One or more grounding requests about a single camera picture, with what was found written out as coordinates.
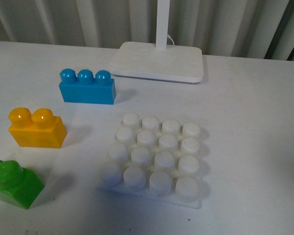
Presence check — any yellow two-stud block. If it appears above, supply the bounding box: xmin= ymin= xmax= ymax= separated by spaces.
xmin=8 ymin=107 xmax=67 ymax=148

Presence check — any blue three-stud block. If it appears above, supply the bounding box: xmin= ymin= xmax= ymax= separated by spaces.
xmin=59 ymin=69 xmax=116 ymax=105

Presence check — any green toy block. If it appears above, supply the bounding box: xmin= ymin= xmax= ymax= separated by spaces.
xmin=0 ymin=160 xmax=45 ymax=210

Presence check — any white desk lamp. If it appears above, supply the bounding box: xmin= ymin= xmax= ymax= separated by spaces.
xmin=109 ymin=0 xmax=203 ymax=84

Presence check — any white studded base plate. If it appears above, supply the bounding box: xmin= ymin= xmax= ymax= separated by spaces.
xmin=99 ymin=113 xmax=201 ymax=209

